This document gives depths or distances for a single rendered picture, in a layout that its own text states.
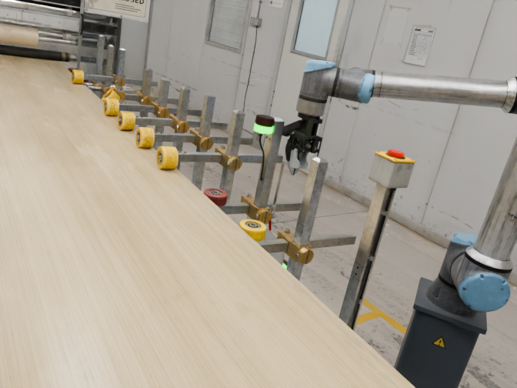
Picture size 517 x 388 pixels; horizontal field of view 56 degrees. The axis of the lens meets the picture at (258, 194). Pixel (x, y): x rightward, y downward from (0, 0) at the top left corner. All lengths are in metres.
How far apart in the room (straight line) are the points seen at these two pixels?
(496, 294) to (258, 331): 0.96
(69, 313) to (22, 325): 0.08
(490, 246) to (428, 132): 2.72
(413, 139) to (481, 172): 0.66
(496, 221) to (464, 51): 2.70
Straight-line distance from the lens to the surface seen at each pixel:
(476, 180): 4.14
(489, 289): 1.74
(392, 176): 1.18
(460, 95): 1.72
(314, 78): 1.54
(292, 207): 1.80
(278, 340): 0.98
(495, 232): 1.71
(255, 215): 1.65
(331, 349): 1.00
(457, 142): 4.22
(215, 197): 1.58
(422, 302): 1.96
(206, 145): 2.03
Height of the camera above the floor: 1.46
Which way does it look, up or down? 19 degrees down
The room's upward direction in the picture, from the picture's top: 11 degrees clockwise
